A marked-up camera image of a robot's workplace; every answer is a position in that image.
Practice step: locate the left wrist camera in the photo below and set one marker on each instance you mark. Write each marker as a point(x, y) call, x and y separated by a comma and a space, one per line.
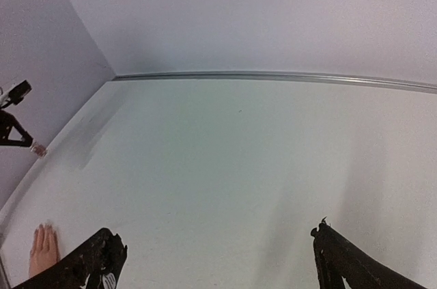
point(15, 95)

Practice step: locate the mannequin hand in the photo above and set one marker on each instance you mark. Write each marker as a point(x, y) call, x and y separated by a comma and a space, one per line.
point(44, 251)

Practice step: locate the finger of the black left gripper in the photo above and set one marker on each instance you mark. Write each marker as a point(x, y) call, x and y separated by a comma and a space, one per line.
point(12, 133)

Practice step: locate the aluminium table rail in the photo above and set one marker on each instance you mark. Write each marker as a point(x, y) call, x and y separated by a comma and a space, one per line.
point(304, 77)

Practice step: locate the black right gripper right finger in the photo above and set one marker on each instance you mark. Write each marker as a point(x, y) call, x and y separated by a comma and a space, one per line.
point(341, 264)

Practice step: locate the nail polish bottle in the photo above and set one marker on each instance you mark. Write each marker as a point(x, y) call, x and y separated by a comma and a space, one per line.
point(39, 150)

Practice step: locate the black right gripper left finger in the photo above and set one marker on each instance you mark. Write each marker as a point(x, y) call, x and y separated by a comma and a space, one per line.
point(96, 263)

